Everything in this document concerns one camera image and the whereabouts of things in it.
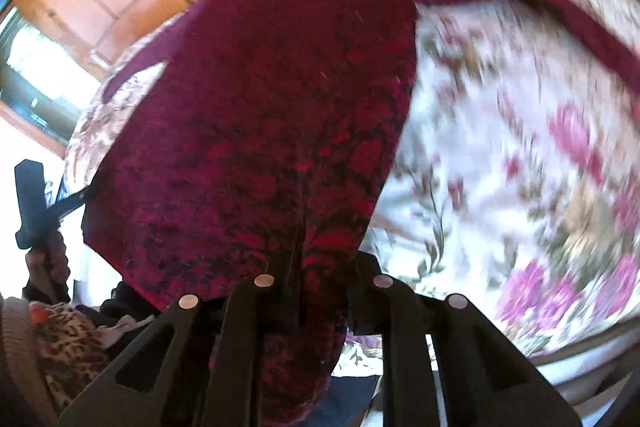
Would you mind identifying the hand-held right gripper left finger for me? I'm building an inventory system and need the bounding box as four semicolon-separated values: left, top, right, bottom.
59;273;277;427

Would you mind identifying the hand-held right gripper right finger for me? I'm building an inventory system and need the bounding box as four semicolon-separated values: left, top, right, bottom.
349;251;584;427

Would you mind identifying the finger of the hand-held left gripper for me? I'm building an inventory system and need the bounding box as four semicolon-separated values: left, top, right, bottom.
47;186;97;222

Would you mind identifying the maroon knitted garment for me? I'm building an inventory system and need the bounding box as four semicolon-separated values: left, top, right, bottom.
82;0;640;425

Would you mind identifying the person's left hand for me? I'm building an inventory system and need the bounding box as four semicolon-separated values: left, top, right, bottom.
25;229;71;300

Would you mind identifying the dark cloth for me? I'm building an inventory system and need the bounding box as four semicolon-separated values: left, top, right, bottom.
315;373;382;427

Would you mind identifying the wooden framed window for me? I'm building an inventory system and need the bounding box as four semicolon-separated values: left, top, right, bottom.
0;4;103;142

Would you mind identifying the leopard print clothing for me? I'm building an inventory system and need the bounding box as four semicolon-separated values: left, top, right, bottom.
30;301;157;414

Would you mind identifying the floral bedsheet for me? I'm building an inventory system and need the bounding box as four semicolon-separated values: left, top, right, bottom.
65;0;640;378

